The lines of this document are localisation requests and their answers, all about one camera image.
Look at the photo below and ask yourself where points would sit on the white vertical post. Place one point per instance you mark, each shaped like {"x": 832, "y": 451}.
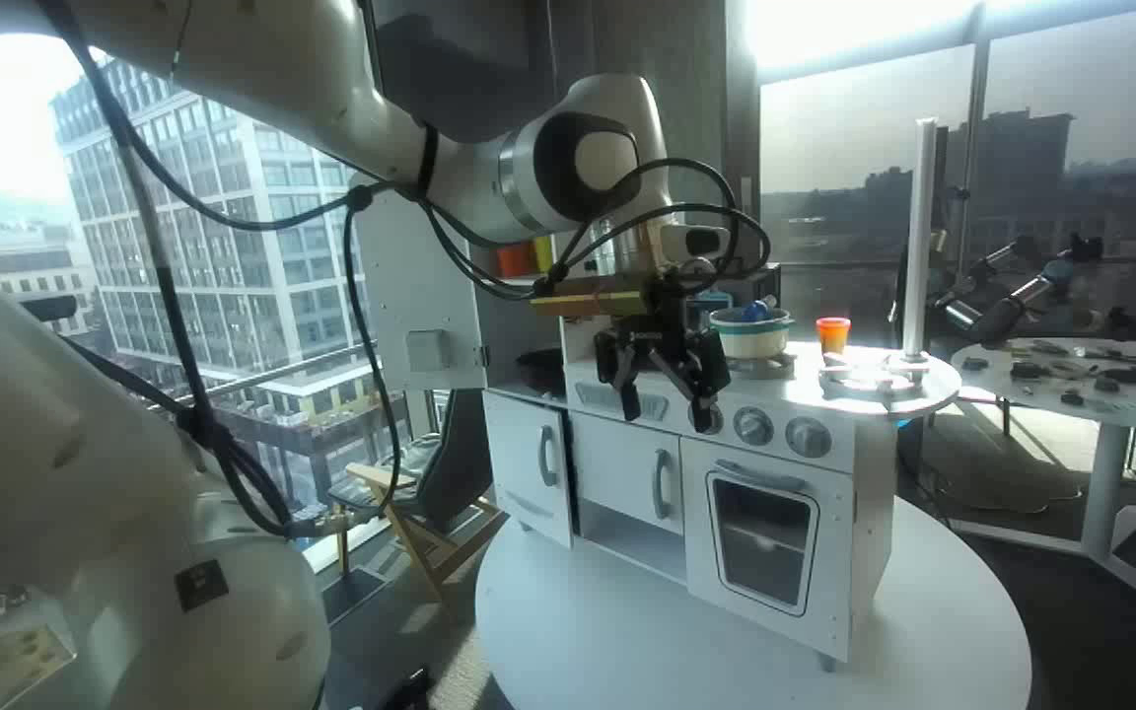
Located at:
{"x": 921, "y": 240}

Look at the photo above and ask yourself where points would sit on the wooden folding stool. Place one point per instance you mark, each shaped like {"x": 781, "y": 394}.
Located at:
{"x": 433, "y": 536}

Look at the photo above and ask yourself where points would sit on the grey round stove knob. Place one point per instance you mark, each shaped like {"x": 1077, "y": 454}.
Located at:
{"x": 752, "y": 422}
{"x": 806, "y": 437}
{"x": 708, "y": 421}

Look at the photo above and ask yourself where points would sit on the small orange toy cup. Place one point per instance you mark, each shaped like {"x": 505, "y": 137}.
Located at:
{"x": 832, "y": 334}

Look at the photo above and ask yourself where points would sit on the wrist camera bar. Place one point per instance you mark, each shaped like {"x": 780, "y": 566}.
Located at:
{"x": 589, "y": 303}

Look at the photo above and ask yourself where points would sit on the white toy kitchen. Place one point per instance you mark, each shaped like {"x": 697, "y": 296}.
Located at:
{"x": 780, "y": 413}

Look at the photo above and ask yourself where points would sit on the white pot with blue lid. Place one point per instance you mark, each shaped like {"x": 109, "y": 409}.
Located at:
{"x": 752, "y": 337}

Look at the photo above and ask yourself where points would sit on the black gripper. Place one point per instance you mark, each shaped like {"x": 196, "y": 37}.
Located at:
{"x": 669, "y": 313}

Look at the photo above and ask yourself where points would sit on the green cup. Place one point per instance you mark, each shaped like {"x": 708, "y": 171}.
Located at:
{"x": 546, "y": 253}

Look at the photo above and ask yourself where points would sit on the black frying pan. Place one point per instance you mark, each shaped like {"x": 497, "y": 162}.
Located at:
{"x": 541, "y": 374}

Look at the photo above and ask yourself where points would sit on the orange plastic cup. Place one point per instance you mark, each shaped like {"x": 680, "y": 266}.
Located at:
{"x": 514, "y": 261}

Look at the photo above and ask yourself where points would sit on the small white cabinet door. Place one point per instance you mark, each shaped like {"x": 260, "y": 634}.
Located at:
{"x": 614, "y": 479}

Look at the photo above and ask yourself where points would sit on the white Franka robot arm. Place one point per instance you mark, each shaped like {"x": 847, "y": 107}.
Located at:
{"x": 267, "y": 54}

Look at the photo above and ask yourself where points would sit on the white side table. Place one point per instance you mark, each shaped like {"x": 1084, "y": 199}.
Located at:
{"x": 1120, "y": 400}

